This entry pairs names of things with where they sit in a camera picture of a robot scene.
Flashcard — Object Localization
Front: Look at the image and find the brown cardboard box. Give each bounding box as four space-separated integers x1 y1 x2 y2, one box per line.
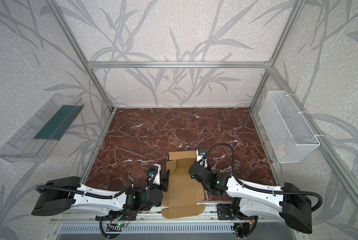
161 151 206 219

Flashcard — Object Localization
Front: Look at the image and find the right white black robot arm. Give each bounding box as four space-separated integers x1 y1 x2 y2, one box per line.
189 162 313 234

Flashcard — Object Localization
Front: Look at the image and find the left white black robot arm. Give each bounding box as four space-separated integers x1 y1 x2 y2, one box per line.
31 166 170 220

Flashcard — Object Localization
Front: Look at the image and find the black connector box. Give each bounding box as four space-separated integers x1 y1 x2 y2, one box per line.
231 223 251 239

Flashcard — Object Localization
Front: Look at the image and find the green circuit board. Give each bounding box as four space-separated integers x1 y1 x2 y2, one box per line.
105 223 129 232

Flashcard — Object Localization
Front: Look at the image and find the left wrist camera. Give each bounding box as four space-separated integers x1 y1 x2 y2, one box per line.
147 164 161 188

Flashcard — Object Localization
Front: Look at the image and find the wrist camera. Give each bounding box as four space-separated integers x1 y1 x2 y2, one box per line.
197 149 208 168
147 164 161 188

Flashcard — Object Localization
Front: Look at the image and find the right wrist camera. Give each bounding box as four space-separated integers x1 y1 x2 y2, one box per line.
197 149 208 168

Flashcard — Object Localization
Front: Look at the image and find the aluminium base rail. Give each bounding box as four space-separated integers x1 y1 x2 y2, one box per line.
48 201 304 224

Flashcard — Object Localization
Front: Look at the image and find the right black corrugated cable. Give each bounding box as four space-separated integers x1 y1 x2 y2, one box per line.
204 142 323 212

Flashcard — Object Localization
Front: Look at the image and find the white wire mesh basket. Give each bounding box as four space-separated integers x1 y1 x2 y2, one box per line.
259 91 320 164

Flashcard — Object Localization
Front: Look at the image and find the clear plastic wall bin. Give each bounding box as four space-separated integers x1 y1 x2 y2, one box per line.
0 94 84 163

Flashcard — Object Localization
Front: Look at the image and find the aluminium frame enclosure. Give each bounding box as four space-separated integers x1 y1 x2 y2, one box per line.
46 1 358 208

